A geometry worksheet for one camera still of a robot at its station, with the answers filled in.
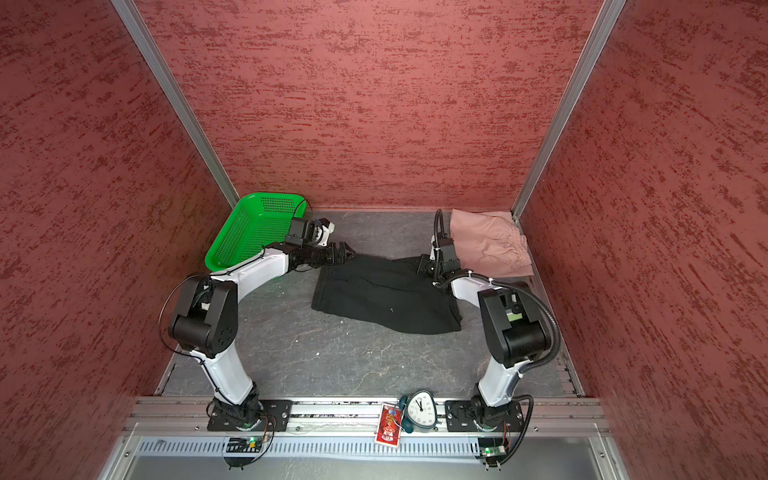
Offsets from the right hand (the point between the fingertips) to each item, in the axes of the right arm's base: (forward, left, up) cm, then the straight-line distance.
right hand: (417, 265), depth 98 cm
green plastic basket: (+27, +63, -4) cm, 69 cm away
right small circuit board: (-50, -14, -7) cm, 52 cm away
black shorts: (-7, +10, -3) cm, 13 cm away
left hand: (0, +24, +4) cm, 24 cm away
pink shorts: (+10, -28, -2) cm, 30 cm away
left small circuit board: (-48, +46, -6) cm, 67 cm away
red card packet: (-45, +11, -3) cm, 46 cm away
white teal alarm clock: (-42, +3, -2) cm, 42 cm away
